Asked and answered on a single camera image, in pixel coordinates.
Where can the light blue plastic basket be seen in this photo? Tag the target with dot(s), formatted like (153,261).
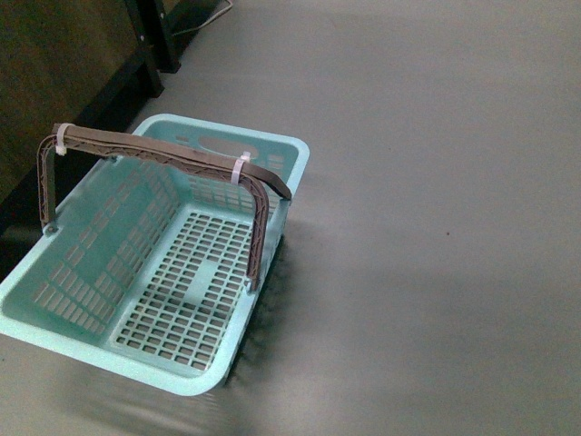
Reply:
(143,271)

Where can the white zip tie right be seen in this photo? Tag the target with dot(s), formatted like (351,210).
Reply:
(236,169)

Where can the white zip tie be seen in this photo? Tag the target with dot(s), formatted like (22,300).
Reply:
(236,169)
(60,147)

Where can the white zip tie left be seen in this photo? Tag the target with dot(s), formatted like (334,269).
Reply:
(60,147)

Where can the black shelf frame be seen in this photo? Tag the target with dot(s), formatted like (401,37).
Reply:
(86,62)

